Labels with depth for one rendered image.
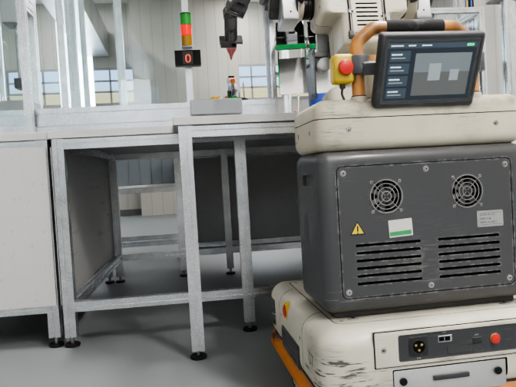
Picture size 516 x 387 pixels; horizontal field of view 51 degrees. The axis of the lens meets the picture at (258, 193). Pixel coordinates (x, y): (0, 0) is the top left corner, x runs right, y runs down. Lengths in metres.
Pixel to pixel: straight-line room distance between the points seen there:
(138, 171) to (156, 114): 2.06
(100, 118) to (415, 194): 1.39
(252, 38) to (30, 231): 9.40
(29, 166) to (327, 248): 1.37
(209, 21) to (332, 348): 9.82
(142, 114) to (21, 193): 0.57
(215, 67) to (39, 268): 8.61
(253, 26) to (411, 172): 10.15
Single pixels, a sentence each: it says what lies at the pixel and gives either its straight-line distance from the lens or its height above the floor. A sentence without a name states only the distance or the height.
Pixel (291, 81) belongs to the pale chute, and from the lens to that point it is 2.49.
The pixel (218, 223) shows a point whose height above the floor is 0.31.
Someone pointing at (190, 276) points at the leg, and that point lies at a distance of 1.94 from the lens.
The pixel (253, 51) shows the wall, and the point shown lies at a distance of 11.28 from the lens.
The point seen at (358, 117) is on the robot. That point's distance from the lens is 1.32.
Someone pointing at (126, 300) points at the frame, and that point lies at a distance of 2.27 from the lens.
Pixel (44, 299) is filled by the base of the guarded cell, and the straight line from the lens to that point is 2.34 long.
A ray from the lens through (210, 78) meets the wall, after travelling 10.58.
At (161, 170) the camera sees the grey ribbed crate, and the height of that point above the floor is 0.73.
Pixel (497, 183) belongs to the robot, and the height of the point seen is 0.59.
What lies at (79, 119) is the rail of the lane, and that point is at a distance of 2.33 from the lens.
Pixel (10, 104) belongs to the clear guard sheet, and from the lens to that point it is 2.38.
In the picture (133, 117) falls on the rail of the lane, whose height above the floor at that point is 0.91.
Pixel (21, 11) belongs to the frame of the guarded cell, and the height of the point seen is 1.34.
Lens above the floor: 0.64
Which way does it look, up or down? 2 degrees down
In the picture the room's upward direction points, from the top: 3 degrees counter-clockwise
